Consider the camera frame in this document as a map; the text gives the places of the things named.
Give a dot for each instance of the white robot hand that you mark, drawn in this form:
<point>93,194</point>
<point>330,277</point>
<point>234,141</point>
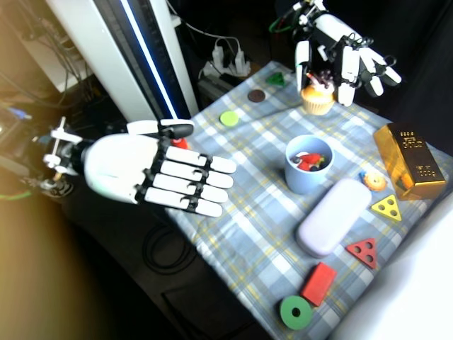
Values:
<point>331,26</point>
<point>120,166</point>

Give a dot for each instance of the dark berry topped cupcake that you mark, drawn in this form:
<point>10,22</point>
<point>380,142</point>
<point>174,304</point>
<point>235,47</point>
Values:
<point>316,101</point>

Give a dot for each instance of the strawberry topped cupcake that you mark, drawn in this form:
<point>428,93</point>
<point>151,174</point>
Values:
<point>309,159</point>

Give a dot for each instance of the blue plastic cup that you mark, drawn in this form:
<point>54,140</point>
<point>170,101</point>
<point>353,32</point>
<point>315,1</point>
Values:
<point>304,182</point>

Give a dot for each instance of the green triangle block with holes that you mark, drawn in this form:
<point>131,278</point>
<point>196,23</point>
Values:
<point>275,80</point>

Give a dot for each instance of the white lift column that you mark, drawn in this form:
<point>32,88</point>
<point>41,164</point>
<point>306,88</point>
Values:
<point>106,71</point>

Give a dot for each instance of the brown sandwich cookie toy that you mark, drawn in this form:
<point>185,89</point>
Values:
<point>256,95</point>

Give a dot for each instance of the white power strip with plugs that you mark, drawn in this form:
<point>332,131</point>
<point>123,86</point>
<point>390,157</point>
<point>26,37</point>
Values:
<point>226,72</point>

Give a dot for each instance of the green sandwich cookie toy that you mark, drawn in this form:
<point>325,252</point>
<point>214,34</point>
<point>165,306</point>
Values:
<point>229,118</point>

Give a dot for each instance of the blue plaid tablecloth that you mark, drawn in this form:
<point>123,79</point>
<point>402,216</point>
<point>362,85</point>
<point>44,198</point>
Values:
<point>247,241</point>

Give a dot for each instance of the gold bar toy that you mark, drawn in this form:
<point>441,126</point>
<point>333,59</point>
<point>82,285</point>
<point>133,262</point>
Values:
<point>410,159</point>

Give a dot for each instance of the beige swirl biscuit toy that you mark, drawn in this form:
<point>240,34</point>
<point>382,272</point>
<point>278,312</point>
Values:
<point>375,182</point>

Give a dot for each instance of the yellow triangle block with holes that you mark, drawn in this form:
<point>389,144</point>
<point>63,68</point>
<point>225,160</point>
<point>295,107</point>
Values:
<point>387,207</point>

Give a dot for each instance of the lavender glasses case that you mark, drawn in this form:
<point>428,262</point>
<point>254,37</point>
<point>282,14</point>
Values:
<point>332,216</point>

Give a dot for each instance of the red triangle block with holes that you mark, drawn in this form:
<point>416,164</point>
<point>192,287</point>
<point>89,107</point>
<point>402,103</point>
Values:
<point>364,252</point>

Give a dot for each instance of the red rectangular block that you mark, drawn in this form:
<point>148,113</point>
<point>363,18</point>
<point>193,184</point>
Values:
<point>318,283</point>

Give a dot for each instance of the white backdrop board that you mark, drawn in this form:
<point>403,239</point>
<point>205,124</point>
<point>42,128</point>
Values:
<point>407,283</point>

